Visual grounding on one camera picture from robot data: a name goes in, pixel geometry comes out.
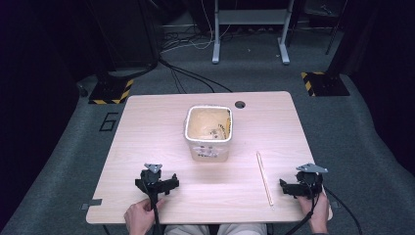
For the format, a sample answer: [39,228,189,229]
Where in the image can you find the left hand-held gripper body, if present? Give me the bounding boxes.
[140,163,171,202]

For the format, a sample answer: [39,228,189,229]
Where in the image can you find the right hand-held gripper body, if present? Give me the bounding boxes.
[295,163,329,200]

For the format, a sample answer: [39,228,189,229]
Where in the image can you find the wooden chopstick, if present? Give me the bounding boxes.
[255,151,275,209]

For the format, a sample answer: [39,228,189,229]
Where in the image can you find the white plastic bin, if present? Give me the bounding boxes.
[183,104,234,163]

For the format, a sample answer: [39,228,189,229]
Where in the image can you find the person's right hand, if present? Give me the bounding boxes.
[297,185,331,235]

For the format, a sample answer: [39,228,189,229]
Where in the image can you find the person's left hand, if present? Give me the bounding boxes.
[123,198,166,235]

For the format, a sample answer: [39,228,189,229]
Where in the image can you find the person's light trousers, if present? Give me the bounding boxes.
[163,222,267,235]

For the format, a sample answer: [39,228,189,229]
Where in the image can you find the grey tape strip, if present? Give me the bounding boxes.
[80,198,103,211]

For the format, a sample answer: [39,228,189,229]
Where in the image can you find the black tape floor mark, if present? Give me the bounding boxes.
[99,112,119,132]

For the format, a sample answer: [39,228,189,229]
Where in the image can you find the black stand pole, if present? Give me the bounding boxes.
[325,0,355,76]

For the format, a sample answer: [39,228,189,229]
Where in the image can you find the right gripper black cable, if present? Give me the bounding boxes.
[285,192,320,235]

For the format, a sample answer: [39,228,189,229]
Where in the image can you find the thin black cable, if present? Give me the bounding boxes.
[324,186,364,235]

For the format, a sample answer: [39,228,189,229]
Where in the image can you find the black yellow striped base plate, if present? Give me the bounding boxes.
[300,70,350,98]
[88,77,135,106]

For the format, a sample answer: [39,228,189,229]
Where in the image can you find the thick black floor cable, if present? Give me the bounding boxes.
[158,56,234,94]

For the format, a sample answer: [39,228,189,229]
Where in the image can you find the white floor cables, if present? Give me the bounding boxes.
[161,0,231,54]

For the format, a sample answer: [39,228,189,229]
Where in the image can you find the white metal desk frame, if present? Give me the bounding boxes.
[211,0,296,66]

